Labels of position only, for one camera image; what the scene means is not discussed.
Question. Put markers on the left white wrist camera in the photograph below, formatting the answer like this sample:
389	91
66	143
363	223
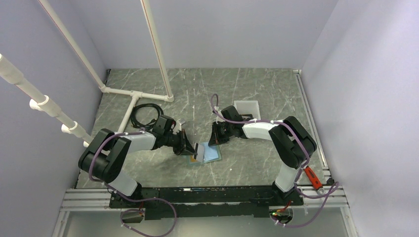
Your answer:
178	125

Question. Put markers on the red handled adjustable wrench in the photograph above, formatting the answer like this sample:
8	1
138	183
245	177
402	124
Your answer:
316	183

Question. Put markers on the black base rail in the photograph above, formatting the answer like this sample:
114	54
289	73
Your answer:
256	201

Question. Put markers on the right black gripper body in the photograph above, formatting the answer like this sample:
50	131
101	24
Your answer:
222	132

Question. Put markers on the white plain credit card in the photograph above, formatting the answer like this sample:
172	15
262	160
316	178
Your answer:
200	152

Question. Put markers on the green card holder wallet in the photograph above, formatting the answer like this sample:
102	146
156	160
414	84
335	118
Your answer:
212	154

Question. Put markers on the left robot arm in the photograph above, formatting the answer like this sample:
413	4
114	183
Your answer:
104	157

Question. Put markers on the aluminium rail right side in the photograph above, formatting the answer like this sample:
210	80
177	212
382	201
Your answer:
336	200

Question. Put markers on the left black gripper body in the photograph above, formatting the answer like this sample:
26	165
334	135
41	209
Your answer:
179	144

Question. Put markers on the gold credit card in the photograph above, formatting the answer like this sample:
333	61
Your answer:
192	160

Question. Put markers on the clear plastic bin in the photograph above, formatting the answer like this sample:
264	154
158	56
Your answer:
248	107

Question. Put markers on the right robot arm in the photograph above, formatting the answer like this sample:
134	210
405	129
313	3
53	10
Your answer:
291	140

